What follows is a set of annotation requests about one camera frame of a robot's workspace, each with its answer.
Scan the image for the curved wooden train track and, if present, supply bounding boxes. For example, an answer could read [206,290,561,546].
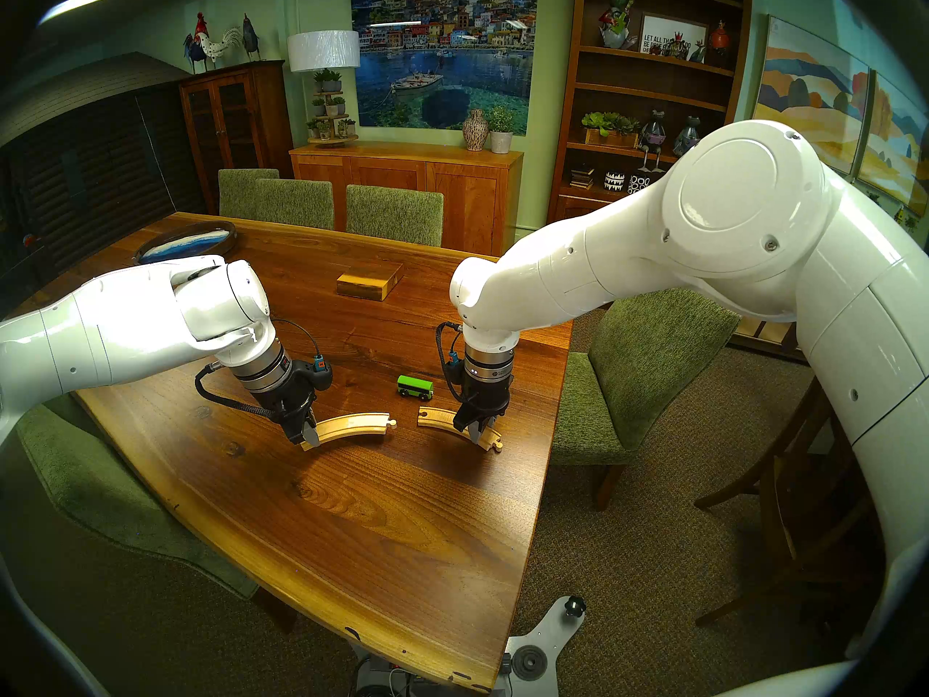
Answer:
[417,407,504,454]
[301,412,398,452]

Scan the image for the dark wooden chair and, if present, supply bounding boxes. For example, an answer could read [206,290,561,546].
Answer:
[693,372,890,627]

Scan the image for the blue and red rooster figurine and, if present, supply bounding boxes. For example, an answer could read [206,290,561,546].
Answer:
[183,13,211,74]

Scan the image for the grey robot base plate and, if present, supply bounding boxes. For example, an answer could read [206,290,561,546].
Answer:
[501,595,587,697]

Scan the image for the dark sideboard with glass doors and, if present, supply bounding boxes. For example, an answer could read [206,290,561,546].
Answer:
[729,317,806,362]

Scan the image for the round tray with blue inlay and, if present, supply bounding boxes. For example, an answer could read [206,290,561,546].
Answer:
[133,221,238,268]

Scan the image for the ceiling light panel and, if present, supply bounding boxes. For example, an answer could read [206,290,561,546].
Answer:
[38,0,118,27]

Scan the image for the plant in white pot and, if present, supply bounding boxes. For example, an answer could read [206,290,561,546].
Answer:
[485,105,516,155]

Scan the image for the white lamp shade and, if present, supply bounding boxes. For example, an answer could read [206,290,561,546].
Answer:
[287,30,361,73]

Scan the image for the flat wooden box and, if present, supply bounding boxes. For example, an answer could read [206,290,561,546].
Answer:
[336,261,405,302]

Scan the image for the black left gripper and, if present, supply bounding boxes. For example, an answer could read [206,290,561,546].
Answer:
[255,371,321,448]

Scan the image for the white rooster figurine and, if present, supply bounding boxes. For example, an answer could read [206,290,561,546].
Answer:
[197,28,242,70]

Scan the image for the light wooden sideboard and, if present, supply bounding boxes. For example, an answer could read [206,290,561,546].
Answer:
[289,142,525,257]

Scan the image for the framed text sign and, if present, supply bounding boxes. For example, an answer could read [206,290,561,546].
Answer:
[639,13,708,61]

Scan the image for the dark slatted window blinds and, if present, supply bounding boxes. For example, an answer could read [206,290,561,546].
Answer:
[0,86,209,282]

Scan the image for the dark glass-door cabinet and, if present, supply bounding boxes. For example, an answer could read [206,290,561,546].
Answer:
[179,60,295,216]

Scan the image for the tiered wooden plant stand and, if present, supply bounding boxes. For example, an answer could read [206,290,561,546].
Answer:
[306,68,359,148]

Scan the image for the black braided cable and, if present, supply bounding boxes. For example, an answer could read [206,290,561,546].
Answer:
[195,363,280,420]
[435,322,465,406]

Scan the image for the succulents in wooden planter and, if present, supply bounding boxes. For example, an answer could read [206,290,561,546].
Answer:
[581,111,641,150]

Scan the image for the green upholstered dining chair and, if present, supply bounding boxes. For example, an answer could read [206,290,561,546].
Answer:
[345,185,445,248]
[218,168,280,219]
[255,179,335,231]
[16,402,298,635]
[552,289,741,511]

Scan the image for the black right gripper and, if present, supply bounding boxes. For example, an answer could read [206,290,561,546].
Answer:
[454,378,513,443]

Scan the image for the abstract landscape painting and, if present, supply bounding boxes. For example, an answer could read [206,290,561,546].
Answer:
[856,70,929,217]
[751,17,872,177]

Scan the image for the harbour town wall picture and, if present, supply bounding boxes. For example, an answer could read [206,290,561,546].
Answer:
[351,0,539,136]

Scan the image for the tall wooden bookshelf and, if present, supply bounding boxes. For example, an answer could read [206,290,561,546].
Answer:
[546,0,756,224]

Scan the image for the green frog figurine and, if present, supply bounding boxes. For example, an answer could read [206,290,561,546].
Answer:
[598,0,636,50]

